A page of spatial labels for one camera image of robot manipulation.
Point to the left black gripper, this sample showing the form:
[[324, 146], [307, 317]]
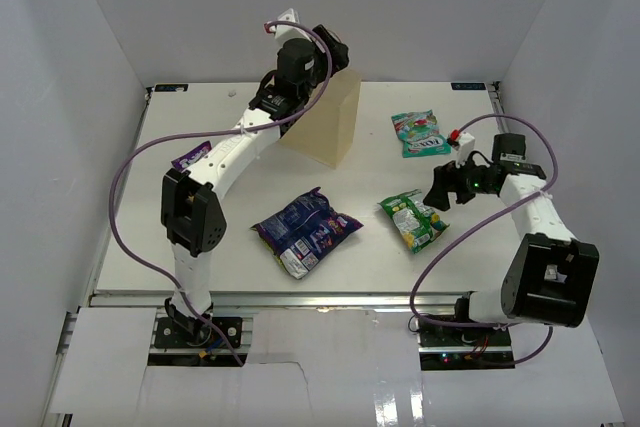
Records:
[[339, 51]]

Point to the purple pink gummy bag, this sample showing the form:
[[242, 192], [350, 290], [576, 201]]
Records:
[[186, 160]]

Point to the left blue table label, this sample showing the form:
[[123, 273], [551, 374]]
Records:
[[171, 88]]

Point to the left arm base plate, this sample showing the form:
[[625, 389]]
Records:
[[169, 336]]

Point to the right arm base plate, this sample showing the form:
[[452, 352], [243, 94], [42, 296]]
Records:
[[439, 336]]

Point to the dark blue snack bag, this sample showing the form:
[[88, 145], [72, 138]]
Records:
[[304, 232]]

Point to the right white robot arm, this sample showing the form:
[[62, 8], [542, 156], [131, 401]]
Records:
[[550, 279]]

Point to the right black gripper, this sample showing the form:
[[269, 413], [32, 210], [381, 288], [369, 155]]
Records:
[[448, 178]]

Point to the teal candy bag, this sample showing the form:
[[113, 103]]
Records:
[[420, 134]]

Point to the blue table label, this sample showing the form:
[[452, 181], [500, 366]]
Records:
[[468, 86], [171, 88]]

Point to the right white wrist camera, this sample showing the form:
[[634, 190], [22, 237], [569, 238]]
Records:
[[463, 143]]

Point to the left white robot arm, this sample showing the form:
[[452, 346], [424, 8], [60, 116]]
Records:
[[191, 199]]

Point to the right blue table label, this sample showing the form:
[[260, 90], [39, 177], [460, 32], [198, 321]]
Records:
[[468, 86]]

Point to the beige paper bag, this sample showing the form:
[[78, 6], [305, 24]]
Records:
[[325, 133]]

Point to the green chips bag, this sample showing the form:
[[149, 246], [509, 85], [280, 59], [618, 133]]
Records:
[[418, 225]]

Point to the aluminium frame rail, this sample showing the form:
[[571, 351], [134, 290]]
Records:
[[393, 300]]

